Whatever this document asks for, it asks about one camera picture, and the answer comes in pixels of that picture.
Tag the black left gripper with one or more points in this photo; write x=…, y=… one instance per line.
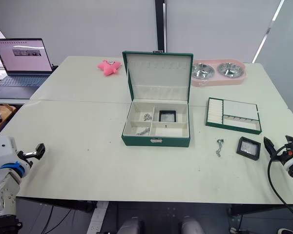
x=24, y=158

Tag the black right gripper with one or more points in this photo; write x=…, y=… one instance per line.
x=285, y=153

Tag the black square display case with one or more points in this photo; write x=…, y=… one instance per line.
x=248, y=148
x=168, y=116

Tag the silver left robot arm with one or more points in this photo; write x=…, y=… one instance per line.
x=5, y=190

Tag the green jewelry tray insert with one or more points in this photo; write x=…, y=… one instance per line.
x=239, y=108

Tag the green jewelry box with lid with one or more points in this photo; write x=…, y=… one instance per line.
x=156, y=141

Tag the brown wooden object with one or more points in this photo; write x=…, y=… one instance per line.
x=6, y=117

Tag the white side desk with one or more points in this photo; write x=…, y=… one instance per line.
x=7, y=101

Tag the pink double pet bowl stand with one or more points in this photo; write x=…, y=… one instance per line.
x=217, y=82

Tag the round steel pet bowl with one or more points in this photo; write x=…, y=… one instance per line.
x=229, y=70
x=202, y=71

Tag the grey open laptop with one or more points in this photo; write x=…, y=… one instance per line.
x=24, y=58

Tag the pink plush star toy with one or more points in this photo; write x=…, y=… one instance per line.
x=108, y=68

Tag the white slanted wall strip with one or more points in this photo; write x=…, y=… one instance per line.
x=268, y=31

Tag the black vertical wall post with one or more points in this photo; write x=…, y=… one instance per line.
x=160, y=24

